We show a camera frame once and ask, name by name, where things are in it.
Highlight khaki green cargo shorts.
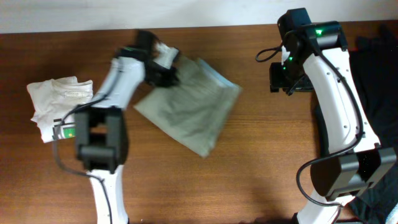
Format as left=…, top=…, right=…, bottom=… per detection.
left=134, top=57, right=242, bottom=157

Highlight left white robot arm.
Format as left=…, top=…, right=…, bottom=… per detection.
left=52, top=44, right=180, bottom=223

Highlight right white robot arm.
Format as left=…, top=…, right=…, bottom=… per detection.
left=270, top=20, right=397, bottom=223

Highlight black garment pile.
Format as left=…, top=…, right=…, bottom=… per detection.
left=348, top=24, right=397, bottom=223

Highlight white folded printed t-shirt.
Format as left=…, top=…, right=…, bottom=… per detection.
left=27, top=77, right=93, bottom=143

